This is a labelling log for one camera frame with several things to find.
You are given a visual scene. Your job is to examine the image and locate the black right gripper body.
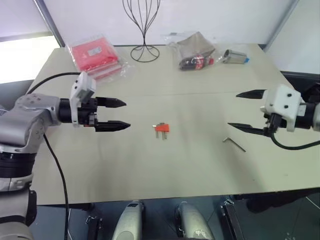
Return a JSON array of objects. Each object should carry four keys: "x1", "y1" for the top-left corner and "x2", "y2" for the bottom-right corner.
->
[{"x1": 263, "y1": 112, "x2": 288, "y2": 138}]

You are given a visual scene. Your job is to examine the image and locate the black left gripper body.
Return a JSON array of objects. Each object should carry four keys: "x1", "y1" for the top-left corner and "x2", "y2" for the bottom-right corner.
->
[{"x1": 77, "y1": 97, "x2": 99, "y2": 133}]

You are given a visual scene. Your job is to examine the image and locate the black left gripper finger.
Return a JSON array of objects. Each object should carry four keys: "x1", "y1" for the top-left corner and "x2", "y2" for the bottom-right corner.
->
[
  {"x1": 96, "y1": 96, "x2": 127, "y2": 110},
  {"x1": 95, "y1": 120, "x2": 132, "y2": 133}
]

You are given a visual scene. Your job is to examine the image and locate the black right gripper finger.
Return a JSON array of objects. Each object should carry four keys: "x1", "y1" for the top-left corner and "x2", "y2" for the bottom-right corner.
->
[
  {"x1": 227, "y1": 122, "x2": 273, "y2": 138},
  {"x1": 235, "y1": 88, "x2": 268, "y2": 100}
]

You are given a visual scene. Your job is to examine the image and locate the metal hex key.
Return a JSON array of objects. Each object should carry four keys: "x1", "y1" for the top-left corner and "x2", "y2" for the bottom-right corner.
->
[{"x1": 222, "y1": 135, "x2": 247, "y2": 153}]

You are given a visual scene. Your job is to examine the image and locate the red rectangular block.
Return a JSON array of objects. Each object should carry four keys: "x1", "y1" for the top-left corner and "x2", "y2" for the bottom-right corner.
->
[{"x1": 153, "y1": 122, "x2": 171, "y2": 134}]

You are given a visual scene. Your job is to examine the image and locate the silver metal cylinder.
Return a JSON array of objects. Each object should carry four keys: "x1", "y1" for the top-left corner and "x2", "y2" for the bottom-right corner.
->
[{"x1": 222, "y1": 48, "x2": 252, "y2": 65}]

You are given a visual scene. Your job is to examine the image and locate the dark furniture beside table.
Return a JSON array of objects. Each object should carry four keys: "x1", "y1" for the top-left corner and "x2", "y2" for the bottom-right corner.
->
[{"x1": 279, "y1": 70, "x2": 320, "y2": 102}]

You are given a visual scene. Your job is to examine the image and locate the red sheets in clear bags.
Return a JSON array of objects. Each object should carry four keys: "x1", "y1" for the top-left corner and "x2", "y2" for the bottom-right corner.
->
[{"x1": 64, "y1": 33, "x2": 136, "y2": 83}]

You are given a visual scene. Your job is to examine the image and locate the cola bottle with red label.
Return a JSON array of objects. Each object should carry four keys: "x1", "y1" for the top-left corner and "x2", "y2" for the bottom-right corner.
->
[{"x1": 178, "y1": 55, "x2": 216, "y2": 72}]

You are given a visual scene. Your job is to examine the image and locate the clear crumpled plastic bag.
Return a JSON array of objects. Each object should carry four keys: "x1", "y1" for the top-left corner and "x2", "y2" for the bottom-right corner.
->
[{"x1": 159, "y1": 30, "x2": 226, "y2": 73}]

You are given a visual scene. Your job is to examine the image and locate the silver rounded robot leg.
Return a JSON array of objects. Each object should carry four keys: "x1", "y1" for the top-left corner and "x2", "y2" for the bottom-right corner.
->
[
  {"x1": 173, "y1": 200, "x2": 216, "y2": 240},
  {"x1": 110, "y1": 199, "x2": 146, "y2": 240}
]

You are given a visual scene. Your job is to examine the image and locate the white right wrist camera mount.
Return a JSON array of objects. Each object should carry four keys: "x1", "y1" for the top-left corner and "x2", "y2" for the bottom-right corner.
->
[{"x1": 259, "y1": 84, "x2": 307, "y2": 133}]

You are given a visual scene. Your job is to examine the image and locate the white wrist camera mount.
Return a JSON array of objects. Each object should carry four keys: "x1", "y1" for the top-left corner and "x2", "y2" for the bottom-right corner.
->
[
  {"x1": 69, "y1": 71, "x2": 97, "y2": 129},
  {"x1": 259, "y1": 84, "x2": 307, "y2": 133}
]

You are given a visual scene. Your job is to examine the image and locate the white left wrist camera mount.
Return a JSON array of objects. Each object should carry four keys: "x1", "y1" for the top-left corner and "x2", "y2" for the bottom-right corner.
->
[{"x1": 69, "y1": 71, "x2": 97, "y2": 129}]

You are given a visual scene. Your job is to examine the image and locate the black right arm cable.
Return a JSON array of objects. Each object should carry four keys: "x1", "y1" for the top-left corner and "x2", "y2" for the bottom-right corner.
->
[{"x1": 270, "y1": 131, "x2": 320, "y2": 151}]

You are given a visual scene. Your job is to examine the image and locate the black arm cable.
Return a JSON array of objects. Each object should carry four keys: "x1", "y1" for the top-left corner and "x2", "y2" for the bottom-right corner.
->
[
  {"x1": 25, "y1": 71, "x2": 86, "y2": 240},
  {"x1": 270, "y1": 131, "x2": 320, "y2": 151}
]

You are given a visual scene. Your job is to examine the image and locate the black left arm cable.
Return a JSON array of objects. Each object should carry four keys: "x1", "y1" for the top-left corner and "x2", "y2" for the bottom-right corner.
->
[{"x1": 25, "y1": 71, "x2": 86, "y2": 240}]

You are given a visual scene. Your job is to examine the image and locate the black wire stand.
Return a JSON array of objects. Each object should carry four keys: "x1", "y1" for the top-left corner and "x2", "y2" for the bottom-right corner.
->
[{"x1": 122, "y1": 0, "x2": 161, "y2": 62}]

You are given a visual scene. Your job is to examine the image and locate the grey frame post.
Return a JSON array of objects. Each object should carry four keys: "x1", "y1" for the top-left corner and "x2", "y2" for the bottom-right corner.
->
[{"x1": 264, "y1": 0, "x2": 301, "y2": 51}]

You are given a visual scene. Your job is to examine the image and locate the black frame post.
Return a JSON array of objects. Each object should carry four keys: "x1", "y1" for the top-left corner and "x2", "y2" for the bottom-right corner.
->
[{"x1": 32, "y1": 0, "x2": 66, "y2": 48}]

